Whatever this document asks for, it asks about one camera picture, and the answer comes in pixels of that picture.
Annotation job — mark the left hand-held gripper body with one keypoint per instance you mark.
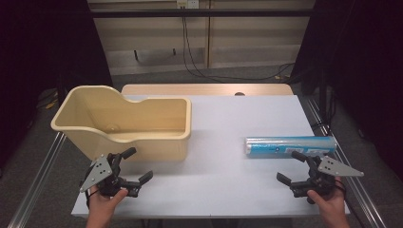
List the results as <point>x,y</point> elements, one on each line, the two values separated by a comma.
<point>100,172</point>

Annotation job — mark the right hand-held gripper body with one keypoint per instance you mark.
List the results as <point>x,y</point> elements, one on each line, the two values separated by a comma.
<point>335,168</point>

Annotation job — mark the person's left hand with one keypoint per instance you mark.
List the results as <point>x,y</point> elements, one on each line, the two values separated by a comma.
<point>103,205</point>

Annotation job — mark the person's right hand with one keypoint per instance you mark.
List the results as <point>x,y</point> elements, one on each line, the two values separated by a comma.
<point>332,205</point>

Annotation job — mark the blue wrapped roll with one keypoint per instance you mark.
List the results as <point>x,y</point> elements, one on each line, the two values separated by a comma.
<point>285,145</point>

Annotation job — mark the beige plastic bin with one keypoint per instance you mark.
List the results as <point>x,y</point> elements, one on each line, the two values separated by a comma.
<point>145,115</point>

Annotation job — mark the white table mat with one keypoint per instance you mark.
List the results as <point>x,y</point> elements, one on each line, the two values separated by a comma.
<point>221,126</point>

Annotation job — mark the wooden table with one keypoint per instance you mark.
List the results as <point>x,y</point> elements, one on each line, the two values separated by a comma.
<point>190,89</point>

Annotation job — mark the black curtain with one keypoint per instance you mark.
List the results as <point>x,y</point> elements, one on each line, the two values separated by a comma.
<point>38,63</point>
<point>364,63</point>

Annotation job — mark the black horizontal bar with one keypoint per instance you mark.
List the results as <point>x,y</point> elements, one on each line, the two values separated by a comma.
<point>202,13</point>

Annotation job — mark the aluminium frame rail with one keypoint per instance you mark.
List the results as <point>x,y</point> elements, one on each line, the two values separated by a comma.
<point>364,196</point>
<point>38,180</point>

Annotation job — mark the white wall socket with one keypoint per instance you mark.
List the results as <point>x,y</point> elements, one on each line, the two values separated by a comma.
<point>187,3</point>

